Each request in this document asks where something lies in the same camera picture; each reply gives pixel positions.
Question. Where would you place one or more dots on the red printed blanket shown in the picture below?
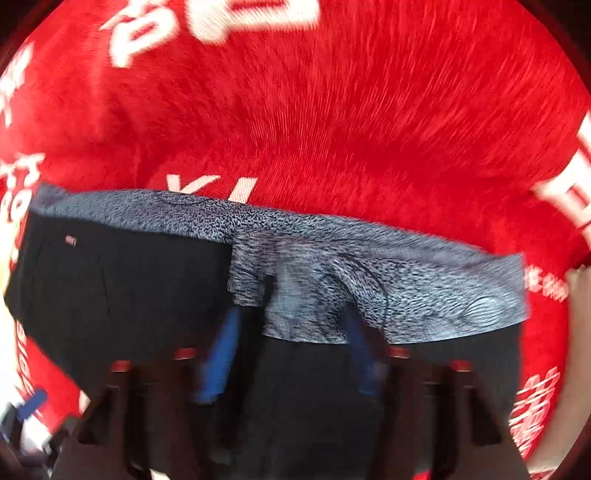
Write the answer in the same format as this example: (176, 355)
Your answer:
(346, 115)

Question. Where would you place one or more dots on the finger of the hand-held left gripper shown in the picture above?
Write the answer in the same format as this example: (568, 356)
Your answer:
(33, 404)

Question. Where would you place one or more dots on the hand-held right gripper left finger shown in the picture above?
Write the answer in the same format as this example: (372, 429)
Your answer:
(221, 360)

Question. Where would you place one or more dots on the black pants with patterned stripes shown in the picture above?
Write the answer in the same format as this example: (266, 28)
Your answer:
(115, 300)

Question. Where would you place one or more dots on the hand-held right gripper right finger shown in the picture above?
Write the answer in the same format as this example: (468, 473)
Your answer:
(364, 360)

